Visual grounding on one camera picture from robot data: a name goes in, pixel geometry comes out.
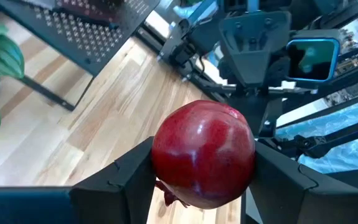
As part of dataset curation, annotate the striped-leaf plant in white pot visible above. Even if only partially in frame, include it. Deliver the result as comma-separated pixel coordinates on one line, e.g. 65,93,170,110
0,15,26,146

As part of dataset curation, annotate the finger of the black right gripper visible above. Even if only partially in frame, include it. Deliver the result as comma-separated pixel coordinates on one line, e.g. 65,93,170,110
227,91,284,138
218,11,293,88

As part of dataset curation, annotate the dark red round fruit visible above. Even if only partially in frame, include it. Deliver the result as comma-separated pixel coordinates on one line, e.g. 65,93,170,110
151,99,257,210

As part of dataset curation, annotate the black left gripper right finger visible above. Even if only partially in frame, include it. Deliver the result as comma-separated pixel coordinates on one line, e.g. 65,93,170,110
247,141,356,224

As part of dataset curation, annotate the black perforated metal stand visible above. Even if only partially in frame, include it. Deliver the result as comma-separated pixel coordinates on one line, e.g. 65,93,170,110
0,0,161,112

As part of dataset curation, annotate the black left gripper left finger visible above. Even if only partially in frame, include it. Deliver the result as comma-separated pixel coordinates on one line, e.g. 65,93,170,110
69,136,156,224

